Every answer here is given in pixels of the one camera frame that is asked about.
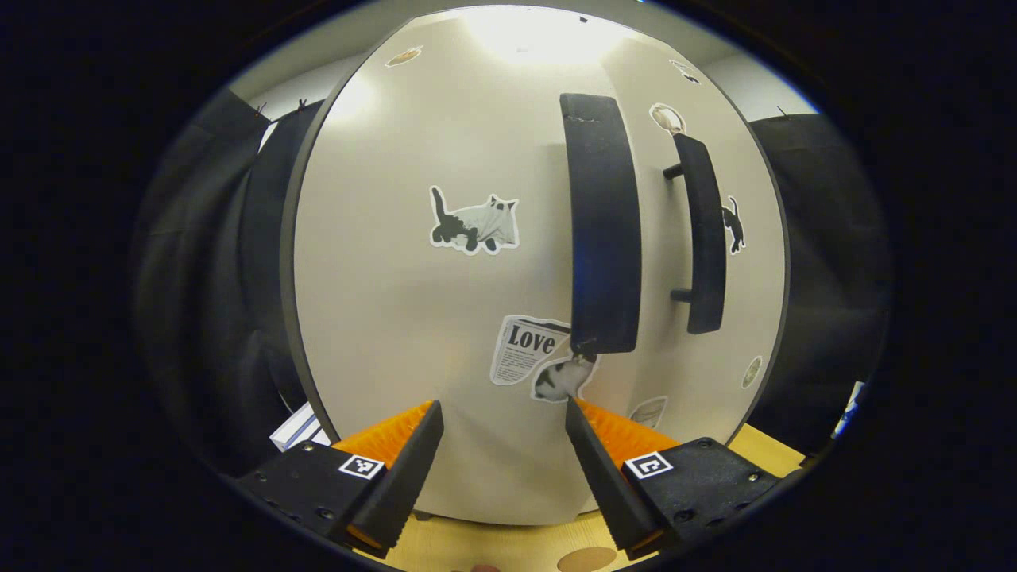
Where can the light grey book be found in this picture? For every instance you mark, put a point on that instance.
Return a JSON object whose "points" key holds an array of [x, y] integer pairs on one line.
{"points": [[298, 429]]}

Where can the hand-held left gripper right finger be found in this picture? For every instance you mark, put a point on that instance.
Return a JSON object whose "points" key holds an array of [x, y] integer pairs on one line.
{"points": [[608, 485]]}

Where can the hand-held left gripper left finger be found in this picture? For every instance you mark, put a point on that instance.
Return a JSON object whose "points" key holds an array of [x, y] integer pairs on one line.
{"points": [[405, 485]]}

